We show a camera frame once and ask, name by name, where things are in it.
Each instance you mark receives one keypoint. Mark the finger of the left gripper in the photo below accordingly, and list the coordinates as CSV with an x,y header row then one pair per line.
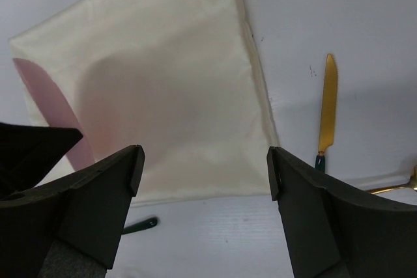
x,y
29,153

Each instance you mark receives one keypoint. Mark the pink plate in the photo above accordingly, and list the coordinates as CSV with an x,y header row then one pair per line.
x,y
55,108

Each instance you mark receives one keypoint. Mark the cream cloth placemat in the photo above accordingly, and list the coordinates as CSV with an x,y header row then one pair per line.
x,y
181,78

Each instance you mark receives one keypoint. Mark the gold knife green handle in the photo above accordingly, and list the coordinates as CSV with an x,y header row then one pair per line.
x,y
328,112

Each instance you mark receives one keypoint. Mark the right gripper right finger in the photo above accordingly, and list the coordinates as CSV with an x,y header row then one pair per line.
x,y
333,229

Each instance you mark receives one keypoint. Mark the gold fork green handle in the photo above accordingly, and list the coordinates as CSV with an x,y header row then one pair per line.
x,y
139,226

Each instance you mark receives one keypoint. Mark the gold spoon green handle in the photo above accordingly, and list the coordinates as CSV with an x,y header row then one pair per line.
x,y
411,184

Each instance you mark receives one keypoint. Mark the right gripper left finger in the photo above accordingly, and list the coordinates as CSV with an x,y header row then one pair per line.
x,y
72,226

